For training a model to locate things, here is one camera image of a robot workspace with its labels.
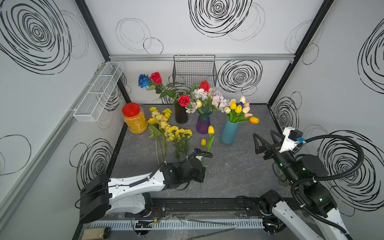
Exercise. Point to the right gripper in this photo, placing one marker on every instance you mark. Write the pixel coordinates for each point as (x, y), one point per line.
(265, 145)

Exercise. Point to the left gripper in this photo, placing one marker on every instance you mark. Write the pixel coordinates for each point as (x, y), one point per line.
(201, 172)

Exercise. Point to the yellow tulip stem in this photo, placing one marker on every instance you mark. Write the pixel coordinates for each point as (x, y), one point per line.
(211, 132)
(203, 159)

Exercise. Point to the yellow carnation stem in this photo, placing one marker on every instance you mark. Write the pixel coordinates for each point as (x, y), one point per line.
(175, 139)
(186, 141)
(172, 130)
(180, 133)

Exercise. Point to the teal ceramic vase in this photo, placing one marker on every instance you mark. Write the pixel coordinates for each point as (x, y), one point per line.
(229, 132)

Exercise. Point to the purple glass vase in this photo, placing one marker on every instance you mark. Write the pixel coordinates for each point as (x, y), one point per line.
(203, 123)

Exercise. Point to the black vase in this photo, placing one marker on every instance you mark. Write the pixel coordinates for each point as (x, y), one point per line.
(181, 115)

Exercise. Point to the sunflower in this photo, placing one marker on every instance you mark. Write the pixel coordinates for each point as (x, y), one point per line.
(154, 128)

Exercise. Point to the yellow rose stem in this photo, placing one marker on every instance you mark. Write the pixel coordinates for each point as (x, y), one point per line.
(159, 127)

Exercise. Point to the yellow poppy stem large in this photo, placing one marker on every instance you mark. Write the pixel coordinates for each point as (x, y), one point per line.
(168, 111)

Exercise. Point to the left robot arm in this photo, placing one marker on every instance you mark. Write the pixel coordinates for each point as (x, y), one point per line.
(104, 195)

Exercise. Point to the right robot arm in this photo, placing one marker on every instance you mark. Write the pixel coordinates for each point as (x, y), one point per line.
(306, 174)

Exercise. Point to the yellow tulip bouquet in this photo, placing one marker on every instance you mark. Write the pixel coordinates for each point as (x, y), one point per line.
(239, 112)

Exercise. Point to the red rose low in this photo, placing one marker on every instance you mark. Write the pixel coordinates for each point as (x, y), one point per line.
(185, 101)

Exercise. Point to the yellow carnation bouquet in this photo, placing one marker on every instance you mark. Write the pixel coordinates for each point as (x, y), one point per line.
(206, 102)

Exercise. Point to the red lid plastic jar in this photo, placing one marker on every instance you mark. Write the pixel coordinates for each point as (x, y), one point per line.
(135, 118)

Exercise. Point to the red rose top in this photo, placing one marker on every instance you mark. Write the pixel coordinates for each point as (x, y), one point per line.
(168, 91)

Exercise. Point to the blue rose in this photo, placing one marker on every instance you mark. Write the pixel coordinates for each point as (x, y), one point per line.
(144, 81)

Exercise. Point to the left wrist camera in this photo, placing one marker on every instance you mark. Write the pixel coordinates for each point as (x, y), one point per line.
(198, 154)

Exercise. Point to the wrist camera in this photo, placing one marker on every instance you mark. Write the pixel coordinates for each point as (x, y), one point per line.
(293, 140)
(198, 154)

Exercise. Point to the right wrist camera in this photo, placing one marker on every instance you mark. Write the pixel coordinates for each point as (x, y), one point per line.
(293, 140)

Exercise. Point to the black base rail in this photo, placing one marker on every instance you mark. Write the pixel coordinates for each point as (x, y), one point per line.
(249, 206)

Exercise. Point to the white cable duct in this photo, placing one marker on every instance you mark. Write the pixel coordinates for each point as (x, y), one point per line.
(214, 224)

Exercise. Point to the black wire basket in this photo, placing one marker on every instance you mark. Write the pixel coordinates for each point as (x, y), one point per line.
(191, 70)

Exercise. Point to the roller brush wooden handle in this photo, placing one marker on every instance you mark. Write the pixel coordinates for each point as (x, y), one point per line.
(97, 233)

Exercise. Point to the white wire shelf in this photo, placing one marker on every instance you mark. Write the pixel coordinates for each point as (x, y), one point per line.
(101, 89)

